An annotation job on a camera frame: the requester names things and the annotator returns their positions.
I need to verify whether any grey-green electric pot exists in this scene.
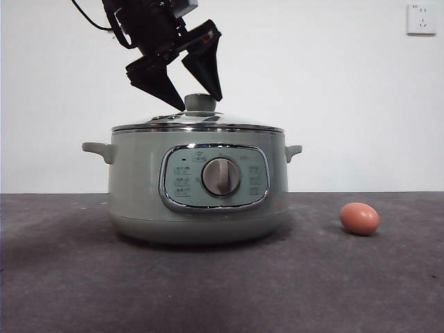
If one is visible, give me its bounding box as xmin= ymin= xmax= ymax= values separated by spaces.
xmin=81 ymin=123 xmax=303 ymax=246

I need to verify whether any black cable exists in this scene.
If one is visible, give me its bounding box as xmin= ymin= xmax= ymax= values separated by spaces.
xmin=71 ymin=0 xmax=117 ymax=34

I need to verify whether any pale grey camera box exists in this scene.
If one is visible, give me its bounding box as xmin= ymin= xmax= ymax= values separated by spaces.
xmin=172 ymin=0 xmax=199 ymax=19

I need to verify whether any white wall socket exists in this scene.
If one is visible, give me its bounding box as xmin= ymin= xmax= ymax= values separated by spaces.
xmin=406 ymin=3 xmax=438 ymax=37

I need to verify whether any grey round control dial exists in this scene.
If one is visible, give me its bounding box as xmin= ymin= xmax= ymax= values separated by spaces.
xmin=200 ymin=157 xmax=242 ymax=197

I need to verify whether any glass lid with green knob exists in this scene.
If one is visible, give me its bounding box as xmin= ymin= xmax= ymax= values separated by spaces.
xmin=111 ymin=93 xmax=284 ymax=135

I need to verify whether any brown egg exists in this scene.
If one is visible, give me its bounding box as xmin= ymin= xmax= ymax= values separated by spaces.
xmin=339 ymin=202 xmax=381 ymax=237

